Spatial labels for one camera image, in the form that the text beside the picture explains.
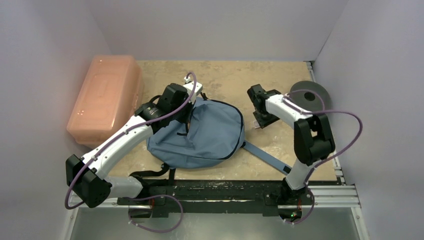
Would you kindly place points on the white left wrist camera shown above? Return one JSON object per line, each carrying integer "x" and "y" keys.
{"x": 193, "y": 89}

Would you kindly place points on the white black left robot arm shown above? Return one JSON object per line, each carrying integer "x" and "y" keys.
{"x": 88, "y": 176}

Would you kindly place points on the blue grey backpack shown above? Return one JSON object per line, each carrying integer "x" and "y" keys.
{"x": 215, "y": 133}

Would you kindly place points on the small red white card box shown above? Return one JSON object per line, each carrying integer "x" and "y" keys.
{"x": 256, "y": 124}

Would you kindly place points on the aluminium frame rails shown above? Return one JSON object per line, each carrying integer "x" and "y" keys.
{"x": 334, "y": 195}

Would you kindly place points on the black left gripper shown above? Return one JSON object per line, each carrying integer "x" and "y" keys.
{"x": 184, "y": 119}

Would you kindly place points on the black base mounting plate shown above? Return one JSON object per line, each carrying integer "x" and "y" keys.
{"x": 263, "y": 197}

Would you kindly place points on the pink plastic storage box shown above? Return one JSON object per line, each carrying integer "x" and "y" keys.
{"x": 107, "y": 99}

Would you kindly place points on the black filament spool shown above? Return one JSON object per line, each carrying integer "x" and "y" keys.
{"x": 310, "y": 96}

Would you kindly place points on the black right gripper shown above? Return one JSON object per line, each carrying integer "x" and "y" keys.
{"x": 265, "y": 117}

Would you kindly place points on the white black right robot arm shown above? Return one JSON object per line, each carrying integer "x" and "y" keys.
{"x": 313, "y": 139}

